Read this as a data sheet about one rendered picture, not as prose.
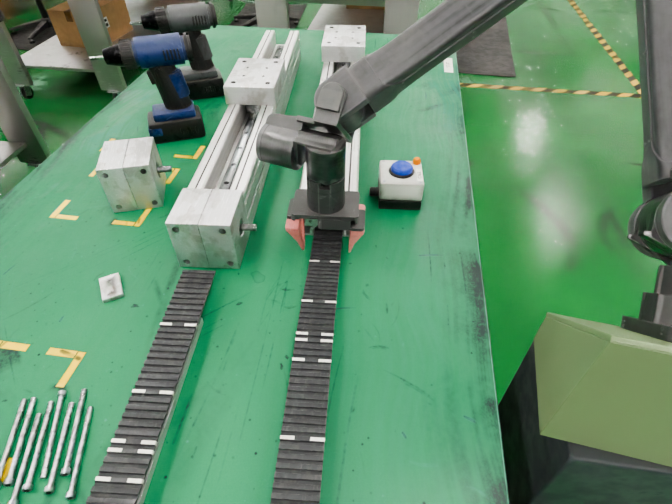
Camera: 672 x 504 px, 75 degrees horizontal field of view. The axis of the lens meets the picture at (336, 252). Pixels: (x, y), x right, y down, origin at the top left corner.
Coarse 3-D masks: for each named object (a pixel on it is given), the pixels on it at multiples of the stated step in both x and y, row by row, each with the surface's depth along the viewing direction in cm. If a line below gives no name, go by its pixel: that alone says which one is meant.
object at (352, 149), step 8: (328, 64) 112; (352, 64) 113; (328, 72) 109; (320, 80) 106; (352, 144) 85; (352, 152) 83; (352, 160) 81; (304, 168) 79; (352, 168) 79; (304, 176) 77; (352, 176) 77; (304, 184) 75; (352, 184) 75; (304, 224) 77; (312, 224) 77; (312, 232) 79; (344, 232) 78
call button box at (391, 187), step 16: (384, 160) 85; (384, 176) 81; (400, 176) 81; (416, 176) 81; (384, 192) 81; (400, 192) 81; (416, 192) 81; (384, 208) 84; (400, 208) 84; (416, 208) 83
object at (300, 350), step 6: (294, 348) 58; (300, 348) 58; (306, 348) 58; (312, 348) 58; (318, 348) 58; (324, 348) 58; (330, 348) 58; (294, 354) 57; (300, 354) 57; (306, 354) 57; (312, 354) 57; (318, 354) 57; (324, 354) 57; (330, 354) 57
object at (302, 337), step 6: (300, 336) 59; (306, 336) 59; (312, 336) 59; (318, 336) 59; (324, 336) 59; (330, 336) 59; (300, 342) 59; (306, 342) 59; (312, 342) 58; (318, 342) 58; (324, 342) 58; (330, 342) 58
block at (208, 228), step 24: (192, 192) 72; (216, 192) 72; (240, 192) 72; (168, 216) 68; (192, 216) 68; (216, 216) 68; (240, 216) 72; (192, 240) 69; (216, 240) 68; (240, 240) 73; (192, 264) 73; (216, 264) 72; (240, 264) 73
